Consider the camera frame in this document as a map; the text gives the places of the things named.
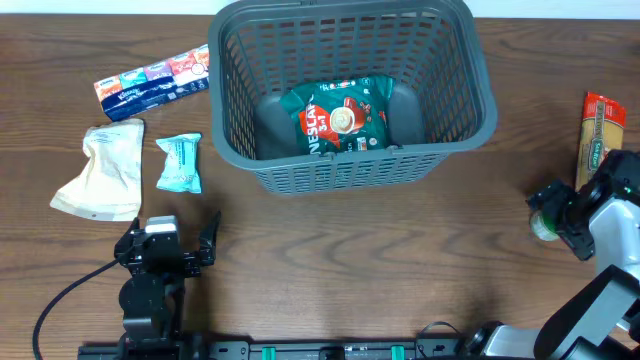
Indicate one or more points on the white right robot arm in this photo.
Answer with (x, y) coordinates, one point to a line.
(599, 221)

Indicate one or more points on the beige paper pouch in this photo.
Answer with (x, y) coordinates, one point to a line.
(109, 188)

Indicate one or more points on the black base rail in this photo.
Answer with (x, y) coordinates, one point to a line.
(199, 348)

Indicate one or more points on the red spaghetti packet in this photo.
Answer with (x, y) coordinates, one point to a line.
(602, 128)

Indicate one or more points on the grey plastic basket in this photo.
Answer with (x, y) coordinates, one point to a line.
(441, 103)

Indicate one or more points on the Kleenex tissue multipack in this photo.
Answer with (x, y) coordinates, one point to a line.
(126, 94)

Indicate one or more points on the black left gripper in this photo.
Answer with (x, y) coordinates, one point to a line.
(128, 249)

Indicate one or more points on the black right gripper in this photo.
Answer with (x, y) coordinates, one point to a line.
(551, 198)

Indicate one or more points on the green Nescafe coffee bag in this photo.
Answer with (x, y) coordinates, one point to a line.
(341, 115)

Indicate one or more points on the green lid jar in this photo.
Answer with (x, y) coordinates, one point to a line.
(540, 228)

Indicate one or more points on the light blue snack packet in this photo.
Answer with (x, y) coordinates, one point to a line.
(180, 173)

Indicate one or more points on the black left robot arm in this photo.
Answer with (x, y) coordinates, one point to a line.
(152, 299)

